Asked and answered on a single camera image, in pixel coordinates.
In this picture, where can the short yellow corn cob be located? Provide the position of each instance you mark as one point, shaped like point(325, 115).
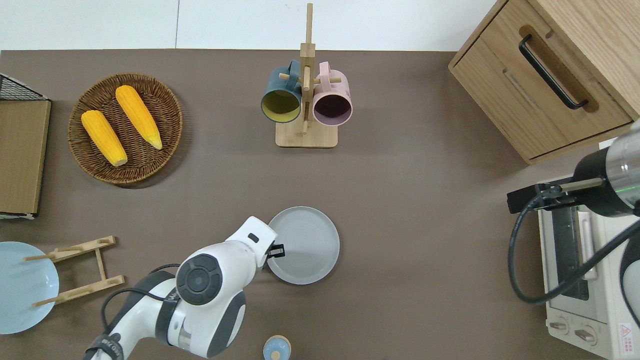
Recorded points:
point(102, 136)

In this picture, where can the wooden dish rack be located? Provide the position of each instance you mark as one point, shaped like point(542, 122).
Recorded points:
point(100, 262)

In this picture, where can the white toaster oven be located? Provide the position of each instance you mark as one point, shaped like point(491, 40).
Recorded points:
point(580, 310)

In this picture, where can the teal mug yellow inside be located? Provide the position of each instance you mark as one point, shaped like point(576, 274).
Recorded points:
point(282, 87)

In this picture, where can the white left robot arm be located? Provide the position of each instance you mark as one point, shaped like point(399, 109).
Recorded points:
point(200, 295)

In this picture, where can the pink mug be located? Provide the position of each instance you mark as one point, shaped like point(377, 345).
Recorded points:
point(330, 87)

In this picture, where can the white cloth liner black lines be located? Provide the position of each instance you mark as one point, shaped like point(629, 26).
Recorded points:
point(15, 216)

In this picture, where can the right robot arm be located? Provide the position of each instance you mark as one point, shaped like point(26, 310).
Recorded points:
point(610, 175)

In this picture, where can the gray round plate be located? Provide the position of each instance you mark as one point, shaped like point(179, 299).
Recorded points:
point(310, 245)

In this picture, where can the long pointed yellow corn cob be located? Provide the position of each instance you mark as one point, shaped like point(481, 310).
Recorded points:
point(137, 115)

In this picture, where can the wooden mug tree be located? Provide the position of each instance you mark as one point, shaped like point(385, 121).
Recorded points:
point(306, 135)

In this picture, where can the wooden cabinet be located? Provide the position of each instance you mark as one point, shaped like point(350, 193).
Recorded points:
point(520, 90)

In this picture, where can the light blue plate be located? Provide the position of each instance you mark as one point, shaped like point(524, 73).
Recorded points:
point(25, 295)

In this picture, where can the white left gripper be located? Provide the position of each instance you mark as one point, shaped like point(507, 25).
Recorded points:
point(252, 230)

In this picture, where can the round wicker basket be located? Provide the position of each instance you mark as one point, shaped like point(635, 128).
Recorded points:
point(145, 160)

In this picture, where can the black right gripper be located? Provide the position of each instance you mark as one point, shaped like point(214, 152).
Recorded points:
point(552, 196)

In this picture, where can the blue dome bell wooden base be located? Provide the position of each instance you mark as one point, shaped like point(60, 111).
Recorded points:
point(276, 349)

